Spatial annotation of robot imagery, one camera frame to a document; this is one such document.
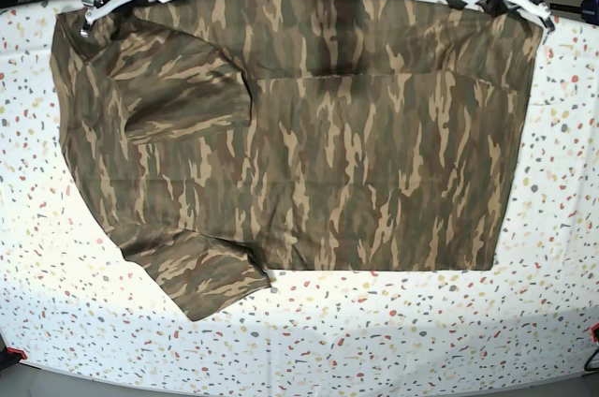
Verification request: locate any camouflage T-shirt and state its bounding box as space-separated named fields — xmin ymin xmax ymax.
xmin=51 ymin=0 xmax=544 ymax=320

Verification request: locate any terrazzo pattern table cloth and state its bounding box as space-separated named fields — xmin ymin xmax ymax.
xmin=1 ymin=0 xmax=598 ymax=396

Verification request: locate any red table clamp right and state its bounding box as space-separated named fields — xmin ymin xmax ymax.
xmin=591 ymin=324 xmax=599 ymax=344

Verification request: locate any red table clamp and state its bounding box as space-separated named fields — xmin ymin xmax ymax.
xmin=0 ymin=347 xmax=26 ymax=367
xmin=591 ymin=324 xmax=599 ymax=344

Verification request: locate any red table clamp left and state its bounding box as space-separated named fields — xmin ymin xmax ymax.
xmin=0 ymin=347 xmax=26 ymax=367

